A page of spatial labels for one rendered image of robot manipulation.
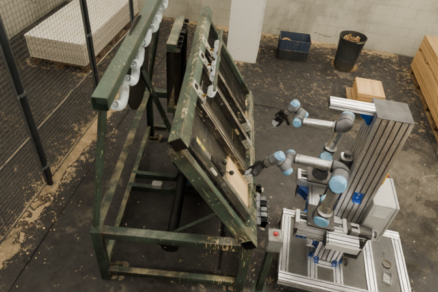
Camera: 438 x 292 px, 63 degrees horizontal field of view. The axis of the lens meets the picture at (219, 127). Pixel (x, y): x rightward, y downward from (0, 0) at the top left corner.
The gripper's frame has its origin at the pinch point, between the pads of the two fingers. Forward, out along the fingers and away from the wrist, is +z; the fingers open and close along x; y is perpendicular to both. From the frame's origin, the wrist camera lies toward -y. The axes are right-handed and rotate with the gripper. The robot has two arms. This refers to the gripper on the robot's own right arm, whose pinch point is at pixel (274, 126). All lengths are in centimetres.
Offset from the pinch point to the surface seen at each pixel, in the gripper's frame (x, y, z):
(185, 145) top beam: 108, 79, -24
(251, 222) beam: 83, -14, 39
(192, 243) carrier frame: 106, 20, 72
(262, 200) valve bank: 44, -27, 49
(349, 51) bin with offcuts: -375, -153, 20
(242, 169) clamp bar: 41, 9, 31
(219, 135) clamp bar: 44, 47, 8
